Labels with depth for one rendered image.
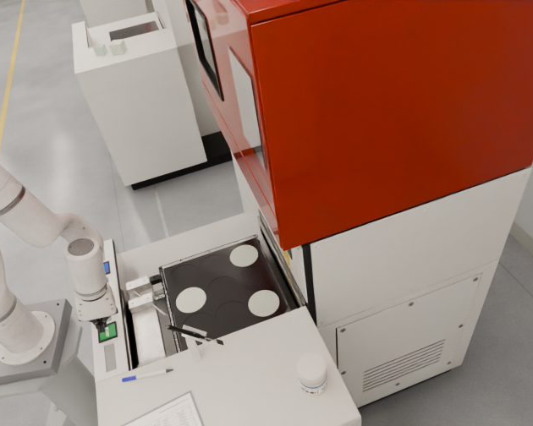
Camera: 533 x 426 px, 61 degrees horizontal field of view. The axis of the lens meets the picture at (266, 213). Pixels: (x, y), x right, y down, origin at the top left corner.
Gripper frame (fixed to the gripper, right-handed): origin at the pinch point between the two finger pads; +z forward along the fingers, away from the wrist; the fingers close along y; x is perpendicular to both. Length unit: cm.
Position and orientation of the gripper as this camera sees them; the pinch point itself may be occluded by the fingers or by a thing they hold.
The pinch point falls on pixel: (101, 324)
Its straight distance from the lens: 144.3
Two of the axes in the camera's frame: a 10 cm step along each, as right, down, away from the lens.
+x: 3.3, 6.2, -7.1
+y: -9.4, 1.6, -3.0
